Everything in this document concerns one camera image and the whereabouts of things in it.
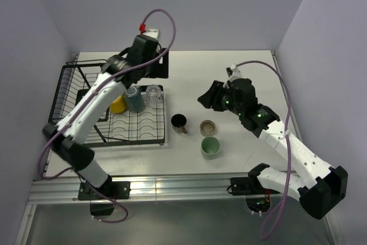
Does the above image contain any yellow mug black handle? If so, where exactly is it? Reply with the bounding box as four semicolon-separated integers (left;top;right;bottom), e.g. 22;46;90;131
110;95;127;114

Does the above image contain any beige speckled cup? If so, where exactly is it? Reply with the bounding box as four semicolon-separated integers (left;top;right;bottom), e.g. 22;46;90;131
200;120;216;137

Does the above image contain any black wire dish rack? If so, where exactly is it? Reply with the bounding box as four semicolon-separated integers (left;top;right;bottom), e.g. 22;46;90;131
48;59;166;146

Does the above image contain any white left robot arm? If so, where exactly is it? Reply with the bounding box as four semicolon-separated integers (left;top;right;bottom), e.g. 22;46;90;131
42;29;169;199

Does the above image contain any brown mug black inside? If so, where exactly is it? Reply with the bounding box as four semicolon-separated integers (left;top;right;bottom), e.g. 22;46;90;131
171;114;188;134

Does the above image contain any grey-blue ceramic mug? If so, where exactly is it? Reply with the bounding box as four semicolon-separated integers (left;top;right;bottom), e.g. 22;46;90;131
124;86;145;113

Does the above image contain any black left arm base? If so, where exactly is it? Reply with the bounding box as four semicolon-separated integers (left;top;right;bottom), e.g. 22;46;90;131
77;177;131;201

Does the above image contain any black box under rail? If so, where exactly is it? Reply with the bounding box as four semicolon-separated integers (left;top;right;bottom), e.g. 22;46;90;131
89;203;115;217

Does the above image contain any aluminium mounting rail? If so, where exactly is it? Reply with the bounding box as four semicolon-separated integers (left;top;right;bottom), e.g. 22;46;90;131
28;173;299;205

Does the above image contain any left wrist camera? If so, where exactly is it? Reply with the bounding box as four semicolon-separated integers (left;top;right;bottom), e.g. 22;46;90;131
139;23;161;41

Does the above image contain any light green cup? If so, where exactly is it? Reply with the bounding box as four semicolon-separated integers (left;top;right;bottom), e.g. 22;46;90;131
201;137;221;160

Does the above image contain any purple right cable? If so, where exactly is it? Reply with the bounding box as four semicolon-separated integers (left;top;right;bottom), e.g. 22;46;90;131
260;60;294;242

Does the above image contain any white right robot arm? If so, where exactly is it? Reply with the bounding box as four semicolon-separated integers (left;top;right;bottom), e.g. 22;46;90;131
198;79;348;219

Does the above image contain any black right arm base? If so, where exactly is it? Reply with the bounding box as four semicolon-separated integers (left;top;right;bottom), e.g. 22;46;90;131
227;163;270;196

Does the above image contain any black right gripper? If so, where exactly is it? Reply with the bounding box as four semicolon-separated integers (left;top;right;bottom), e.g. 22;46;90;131
198;80;244;116

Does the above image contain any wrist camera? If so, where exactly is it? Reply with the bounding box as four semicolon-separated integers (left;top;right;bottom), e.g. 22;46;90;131
223;64;243;88
139;23;161;41

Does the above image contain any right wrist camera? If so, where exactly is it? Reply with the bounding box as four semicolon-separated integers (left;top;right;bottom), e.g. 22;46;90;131
223;64;243;88

